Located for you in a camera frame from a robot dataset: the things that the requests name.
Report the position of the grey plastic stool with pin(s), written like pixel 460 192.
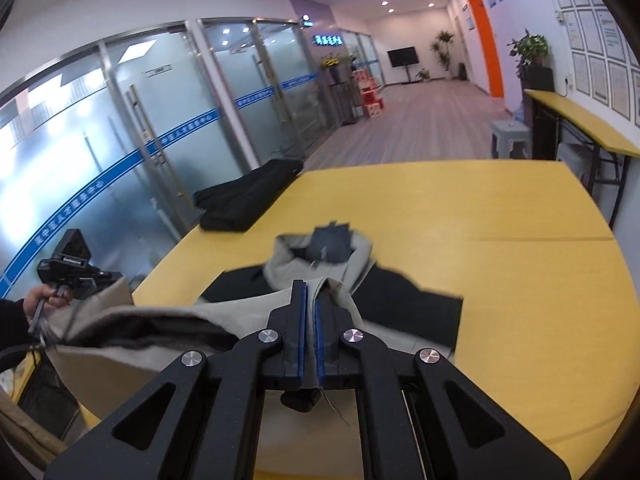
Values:
pixel 510 135

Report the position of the stack of red crates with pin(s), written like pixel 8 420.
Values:
pixel 367 95

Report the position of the tan cloth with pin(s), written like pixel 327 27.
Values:
pixel 25 435

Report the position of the bushy potted plant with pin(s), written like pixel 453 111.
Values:
pixel 529 47

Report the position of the black television screen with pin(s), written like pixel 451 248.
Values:
pixel 402 56

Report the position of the wall of framed certificates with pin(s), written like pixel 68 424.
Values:
pixel 600 45

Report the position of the person's left hand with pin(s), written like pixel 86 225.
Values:
pixel 40 302

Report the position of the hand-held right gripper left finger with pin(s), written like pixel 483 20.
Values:
pixel 301 332

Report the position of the frosted glass door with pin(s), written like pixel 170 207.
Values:
pixel 150 125

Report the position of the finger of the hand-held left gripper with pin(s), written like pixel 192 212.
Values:
pixel 111 278

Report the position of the yellow folding table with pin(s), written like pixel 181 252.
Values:
pixel 575 120

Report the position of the tall potted palm plant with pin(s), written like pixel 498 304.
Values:
pixel 443 45

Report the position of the folded black garment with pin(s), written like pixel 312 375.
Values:
pixel 247 192

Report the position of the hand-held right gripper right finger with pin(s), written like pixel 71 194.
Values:
pixel 320 345

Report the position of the grey and black jacket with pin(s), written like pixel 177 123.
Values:
pixel 150 322

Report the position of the sunflower bouquet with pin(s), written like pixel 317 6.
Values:
pixel 331 62

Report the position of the small potted plant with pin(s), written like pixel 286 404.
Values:
pixel 423 75

